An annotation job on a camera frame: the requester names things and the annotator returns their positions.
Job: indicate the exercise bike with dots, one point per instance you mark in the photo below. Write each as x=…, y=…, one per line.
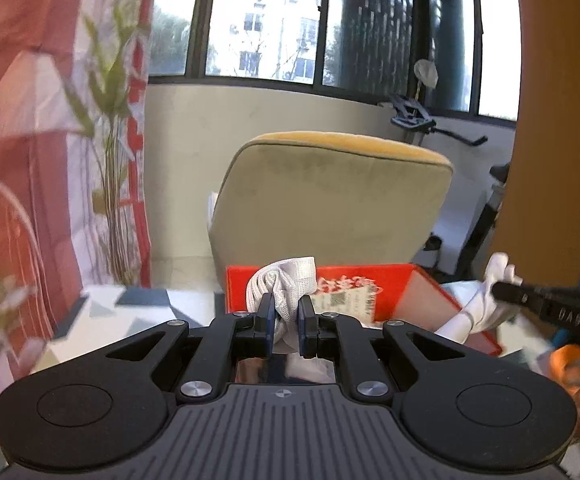
x=475, y=220

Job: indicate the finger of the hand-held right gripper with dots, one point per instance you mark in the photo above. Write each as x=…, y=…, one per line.
x=515, y=296

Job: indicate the brown wooden panel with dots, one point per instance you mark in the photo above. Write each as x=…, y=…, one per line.
x=555, y=135

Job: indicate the red crinkled plastic bag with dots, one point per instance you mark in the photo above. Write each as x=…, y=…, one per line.
x=572, y=370

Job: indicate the geometric patterned tablecloth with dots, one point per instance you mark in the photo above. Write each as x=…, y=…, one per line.
x=119, y=310

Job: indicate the white knitted glove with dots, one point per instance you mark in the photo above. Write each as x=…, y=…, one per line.
x=490, y=305
x=285, y=280

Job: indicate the black framed window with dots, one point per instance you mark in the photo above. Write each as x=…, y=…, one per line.
x=270, y=20

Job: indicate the red printed backdrop cloth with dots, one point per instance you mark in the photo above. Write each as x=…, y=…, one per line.
x=29, y=85

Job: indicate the red cardboard box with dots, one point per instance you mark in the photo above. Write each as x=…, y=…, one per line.
x=395, y=285

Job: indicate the beige chair with orange top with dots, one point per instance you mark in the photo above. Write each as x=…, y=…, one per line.
x=330, y=200

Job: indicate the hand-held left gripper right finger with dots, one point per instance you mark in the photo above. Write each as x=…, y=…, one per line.
x=306, y=325

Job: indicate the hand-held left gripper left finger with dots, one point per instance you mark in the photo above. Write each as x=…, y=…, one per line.
x=268, y=322

